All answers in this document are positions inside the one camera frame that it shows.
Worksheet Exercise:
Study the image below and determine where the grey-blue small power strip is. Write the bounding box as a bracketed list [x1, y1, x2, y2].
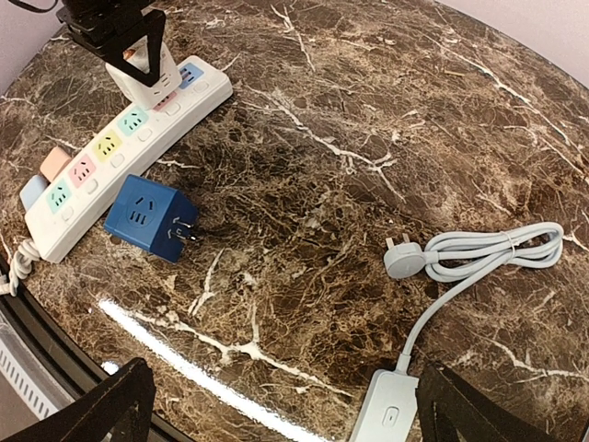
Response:
[350, 221, 565, 441]

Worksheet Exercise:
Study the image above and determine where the white cube socket adapter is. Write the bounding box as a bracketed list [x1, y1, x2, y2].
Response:
[104, 39, 183, 111]

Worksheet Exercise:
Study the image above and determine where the light blue cube charger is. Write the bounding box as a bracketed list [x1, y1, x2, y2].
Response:
[19, 174, 48, 212]

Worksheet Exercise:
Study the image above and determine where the white slotted cable duct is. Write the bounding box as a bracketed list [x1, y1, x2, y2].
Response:
[1, 343, 58, 420]

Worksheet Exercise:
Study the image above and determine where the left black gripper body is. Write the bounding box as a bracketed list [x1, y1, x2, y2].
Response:
[56, 0, 152, 51]

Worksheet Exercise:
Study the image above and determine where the blue cube socket adapter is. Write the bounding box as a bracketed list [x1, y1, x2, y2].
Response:
[104, 175, 199, 263]

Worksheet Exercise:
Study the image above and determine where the white coiled power strip cable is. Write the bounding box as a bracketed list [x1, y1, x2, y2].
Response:
[0, 237, 38, 297]

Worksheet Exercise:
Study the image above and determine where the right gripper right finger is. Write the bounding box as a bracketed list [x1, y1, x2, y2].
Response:
[416, 362, 552, 441]

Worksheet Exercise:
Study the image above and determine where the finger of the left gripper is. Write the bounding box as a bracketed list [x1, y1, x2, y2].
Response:
[98, 9, 166, 87]

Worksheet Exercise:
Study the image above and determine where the white multicolour power strip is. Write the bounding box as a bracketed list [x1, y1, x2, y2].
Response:
[25, 55, 233, 263]

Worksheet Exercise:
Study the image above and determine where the pink cube charger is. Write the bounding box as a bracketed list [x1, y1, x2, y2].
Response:
[40, 146, 72, 182]

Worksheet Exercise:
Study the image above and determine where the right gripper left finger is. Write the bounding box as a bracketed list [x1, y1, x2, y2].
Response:
[8, 357, 156, 442]

